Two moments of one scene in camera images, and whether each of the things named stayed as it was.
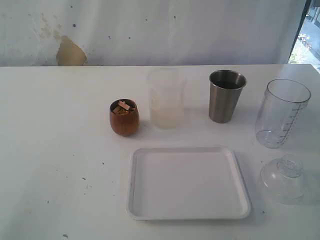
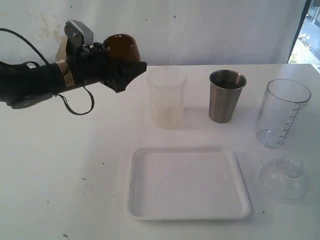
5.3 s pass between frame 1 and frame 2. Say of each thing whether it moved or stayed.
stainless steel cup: stayed
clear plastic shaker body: stayed
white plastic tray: stayed
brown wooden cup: moved
